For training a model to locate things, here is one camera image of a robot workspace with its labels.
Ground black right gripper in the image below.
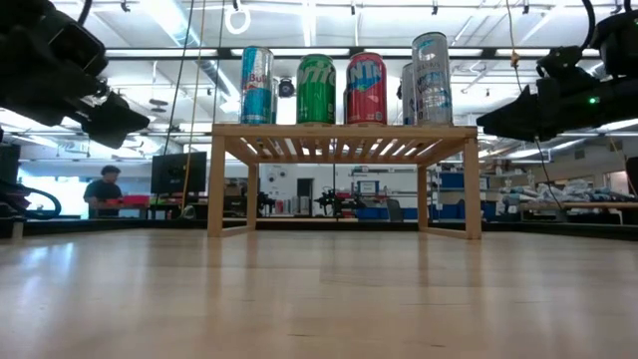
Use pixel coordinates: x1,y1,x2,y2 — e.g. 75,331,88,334
476,79,602,144

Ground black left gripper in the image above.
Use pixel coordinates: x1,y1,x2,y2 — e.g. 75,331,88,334
22,69,151,150

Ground white Celsius drink can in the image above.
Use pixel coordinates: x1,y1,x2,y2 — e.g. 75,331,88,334
411,31,455,127
401,62,416,126

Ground blue silver Red Bull can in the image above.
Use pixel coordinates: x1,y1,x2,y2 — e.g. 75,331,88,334
240,45,275,126

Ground red Fanta soda can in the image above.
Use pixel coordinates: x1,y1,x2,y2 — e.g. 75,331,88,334
347,51,389,126

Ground green Sprite soda can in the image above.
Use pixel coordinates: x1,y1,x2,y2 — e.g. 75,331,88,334
296,53,338,126

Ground wooden slatted shelf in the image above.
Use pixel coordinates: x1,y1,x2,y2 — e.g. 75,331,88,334
207,123,483,240

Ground person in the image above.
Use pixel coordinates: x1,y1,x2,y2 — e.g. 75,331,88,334
83,165,124,219

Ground black computer monitor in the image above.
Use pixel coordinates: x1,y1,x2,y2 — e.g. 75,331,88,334
151,152,208,195

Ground ceiling light bar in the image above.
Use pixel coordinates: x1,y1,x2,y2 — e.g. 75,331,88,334
104,46,599,61

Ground red box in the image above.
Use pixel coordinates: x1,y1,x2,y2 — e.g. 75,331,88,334
114,193,151,207

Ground blue storage bin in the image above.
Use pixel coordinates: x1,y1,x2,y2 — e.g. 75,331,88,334
429,198,499,221
356,206,391,221
439,172,490,191

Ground cluttered workbench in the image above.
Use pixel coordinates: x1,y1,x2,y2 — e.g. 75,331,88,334
500,178,638,225

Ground hanging cable with yellow knot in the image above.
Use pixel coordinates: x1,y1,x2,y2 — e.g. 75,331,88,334
505,0,567,210

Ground black hanging cable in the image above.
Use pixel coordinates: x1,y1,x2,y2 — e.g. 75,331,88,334
163,0,194,151

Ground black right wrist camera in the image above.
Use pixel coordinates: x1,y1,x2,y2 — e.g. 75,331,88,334
535,45,585,84

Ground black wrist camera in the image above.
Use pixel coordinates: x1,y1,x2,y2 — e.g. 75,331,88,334
535,45,585,84
44,14,110,77

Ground yellow hanging rope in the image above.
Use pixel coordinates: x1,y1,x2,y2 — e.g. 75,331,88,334
179,0,206,210

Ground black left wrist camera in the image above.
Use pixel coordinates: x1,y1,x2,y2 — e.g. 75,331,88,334
44,14,110,77

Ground black aluminium table frame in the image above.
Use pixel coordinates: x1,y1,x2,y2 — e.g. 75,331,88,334
22,217,638,241

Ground white hanging ring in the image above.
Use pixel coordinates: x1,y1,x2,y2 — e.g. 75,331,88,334
223,3,252,36

